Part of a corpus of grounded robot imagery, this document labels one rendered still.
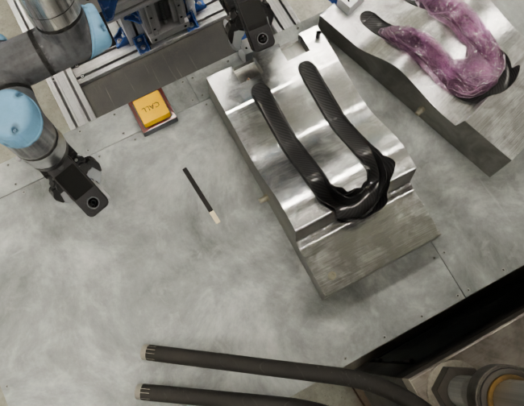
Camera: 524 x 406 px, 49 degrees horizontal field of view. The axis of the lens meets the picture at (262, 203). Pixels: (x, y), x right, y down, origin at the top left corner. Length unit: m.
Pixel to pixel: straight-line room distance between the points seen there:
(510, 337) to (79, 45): 0.96
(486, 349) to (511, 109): 0.48
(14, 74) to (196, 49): 1.14
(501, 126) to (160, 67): 1.18
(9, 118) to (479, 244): 0.90
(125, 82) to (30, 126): 1.13
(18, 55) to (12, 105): 0.09
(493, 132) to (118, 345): 0.84
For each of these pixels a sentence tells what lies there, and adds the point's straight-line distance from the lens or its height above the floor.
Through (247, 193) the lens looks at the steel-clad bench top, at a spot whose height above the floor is 0.80.
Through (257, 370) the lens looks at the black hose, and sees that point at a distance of 1.07.
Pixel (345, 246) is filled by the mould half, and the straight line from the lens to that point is 1.12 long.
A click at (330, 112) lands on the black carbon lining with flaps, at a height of 0.88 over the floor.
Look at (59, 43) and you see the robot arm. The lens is 0.94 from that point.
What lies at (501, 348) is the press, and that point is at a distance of 1.26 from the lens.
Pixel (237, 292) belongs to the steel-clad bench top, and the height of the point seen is 0.80.
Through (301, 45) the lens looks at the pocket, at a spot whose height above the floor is 0.86.
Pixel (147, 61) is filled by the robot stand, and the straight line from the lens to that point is 2.02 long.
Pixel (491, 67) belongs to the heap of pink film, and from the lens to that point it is 1.29.
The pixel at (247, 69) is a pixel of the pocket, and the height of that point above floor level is 0.86.
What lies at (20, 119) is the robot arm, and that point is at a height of 1.20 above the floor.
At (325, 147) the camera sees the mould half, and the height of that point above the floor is 0.90.
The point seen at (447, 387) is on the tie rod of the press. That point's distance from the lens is 1.17.
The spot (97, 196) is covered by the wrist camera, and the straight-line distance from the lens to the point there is 1.05.
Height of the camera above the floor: 1.95
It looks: 75 degrees down
